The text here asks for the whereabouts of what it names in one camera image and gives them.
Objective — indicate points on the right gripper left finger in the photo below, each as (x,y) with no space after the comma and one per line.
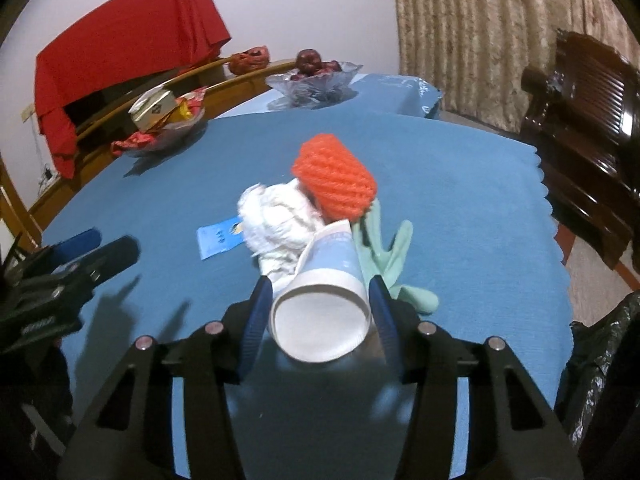
(126,432)

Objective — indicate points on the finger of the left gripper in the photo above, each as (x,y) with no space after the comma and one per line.
(102,263)
(21,264)

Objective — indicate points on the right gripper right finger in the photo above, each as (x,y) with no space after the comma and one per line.
(513,432)

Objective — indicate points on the white blue paper cup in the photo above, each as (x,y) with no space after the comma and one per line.
(324,313)

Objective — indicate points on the black trash bin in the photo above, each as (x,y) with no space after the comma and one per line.
(598,397)

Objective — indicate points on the blue paper card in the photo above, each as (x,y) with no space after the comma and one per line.
(219,237)

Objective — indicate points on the white crumpled tissue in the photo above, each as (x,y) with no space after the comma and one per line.
(278,222)

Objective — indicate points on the gold white box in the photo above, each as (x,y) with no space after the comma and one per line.
(151,107)

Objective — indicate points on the glass snack bowl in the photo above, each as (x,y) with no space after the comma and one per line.
(169,131)

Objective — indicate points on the blue felt tablecloth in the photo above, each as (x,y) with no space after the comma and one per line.
(483,242)

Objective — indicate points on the wooden bench backrest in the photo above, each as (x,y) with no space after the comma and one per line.
(223,91)

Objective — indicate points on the green rubber glove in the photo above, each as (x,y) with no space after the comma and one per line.
(389,262)

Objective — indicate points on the orange foam fruit net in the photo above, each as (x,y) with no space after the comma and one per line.
(341,186)

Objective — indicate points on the red cloth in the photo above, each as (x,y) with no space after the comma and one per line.
(116,42)

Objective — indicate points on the red carved ornament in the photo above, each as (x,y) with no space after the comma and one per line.
(250,60)

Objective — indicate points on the glass fruit bowl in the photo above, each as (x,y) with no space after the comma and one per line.
(316,91)

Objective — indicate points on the dark red fruit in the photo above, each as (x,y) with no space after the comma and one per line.
(309,63)

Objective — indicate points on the dark wooden armchair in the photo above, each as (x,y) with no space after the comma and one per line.
(583,119)

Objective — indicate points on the light blue under tablecloth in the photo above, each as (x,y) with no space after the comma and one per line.
(403,95)

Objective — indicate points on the beige patterned curtain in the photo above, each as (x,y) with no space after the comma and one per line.
(475,51)

